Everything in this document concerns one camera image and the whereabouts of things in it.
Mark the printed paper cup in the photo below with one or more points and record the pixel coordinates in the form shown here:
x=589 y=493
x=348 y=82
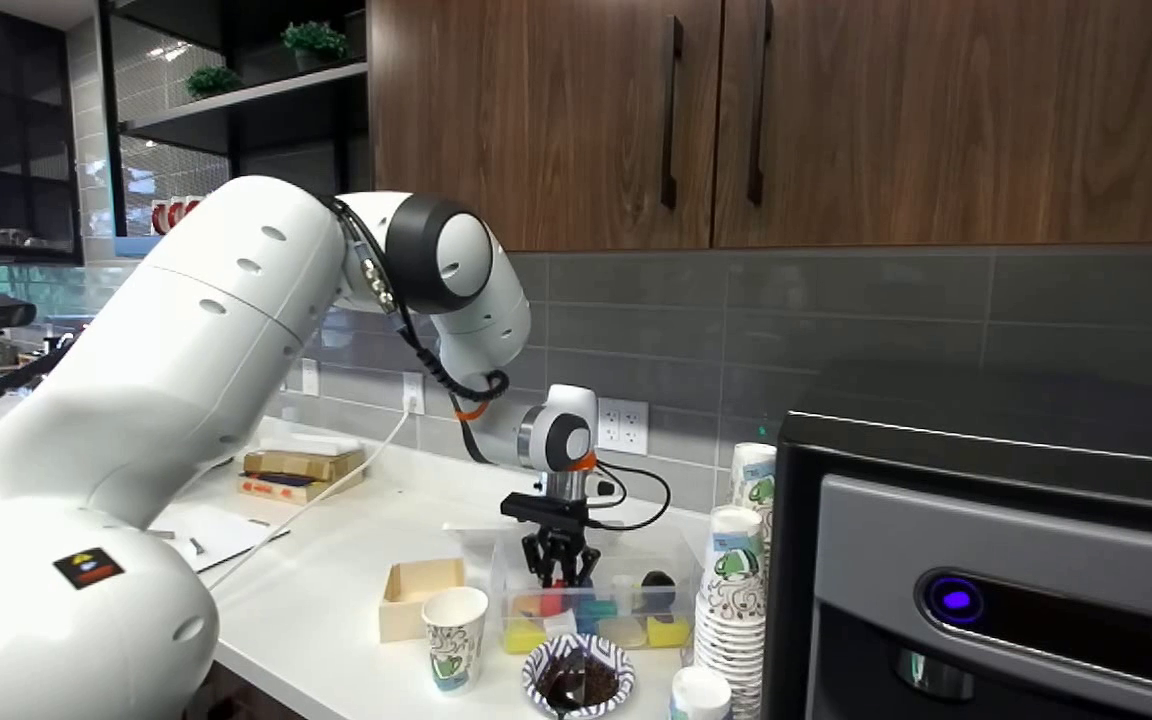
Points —
x=453 y=636

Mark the row of red white cups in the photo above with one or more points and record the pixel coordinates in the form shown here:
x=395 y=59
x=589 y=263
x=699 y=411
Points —
x=174 y=214

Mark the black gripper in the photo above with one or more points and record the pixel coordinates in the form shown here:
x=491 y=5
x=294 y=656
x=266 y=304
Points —
x=556 y=544

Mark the black framed glass cabinet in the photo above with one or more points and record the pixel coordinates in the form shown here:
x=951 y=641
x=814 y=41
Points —
x=18 y=135

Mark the small upturned paper cup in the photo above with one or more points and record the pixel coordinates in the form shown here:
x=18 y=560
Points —
x=701 y=694

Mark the small white wall outlet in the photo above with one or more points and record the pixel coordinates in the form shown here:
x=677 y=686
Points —
x=309 y=377
x=413 y=394

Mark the white paper sheet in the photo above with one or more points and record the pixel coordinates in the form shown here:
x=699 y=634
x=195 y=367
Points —
x=221 y=533

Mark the foil dish with dark food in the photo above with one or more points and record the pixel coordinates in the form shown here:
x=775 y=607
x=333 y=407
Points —
x=579 y=679

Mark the clear plastic storage container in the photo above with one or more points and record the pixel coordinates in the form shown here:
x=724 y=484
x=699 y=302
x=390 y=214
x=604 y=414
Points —
x=631 y=607

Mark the black and silver coffee machine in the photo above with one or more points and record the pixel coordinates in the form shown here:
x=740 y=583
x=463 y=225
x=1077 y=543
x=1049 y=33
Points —
x=1002 y=560

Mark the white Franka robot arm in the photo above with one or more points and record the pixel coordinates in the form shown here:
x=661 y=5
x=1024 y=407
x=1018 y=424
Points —
x=137 y=424

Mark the red toy block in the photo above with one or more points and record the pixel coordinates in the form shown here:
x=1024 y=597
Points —
x=551 y=600

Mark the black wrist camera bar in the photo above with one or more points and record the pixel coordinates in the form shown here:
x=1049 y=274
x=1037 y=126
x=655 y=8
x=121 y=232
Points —
x=529 y=506

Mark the wooden cabinet door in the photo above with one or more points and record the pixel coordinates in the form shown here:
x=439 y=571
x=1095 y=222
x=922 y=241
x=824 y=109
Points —
x=976 y=123
x=551 y=123

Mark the green potted plant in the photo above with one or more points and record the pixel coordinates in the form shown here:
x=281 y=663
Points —
x=319 y=41

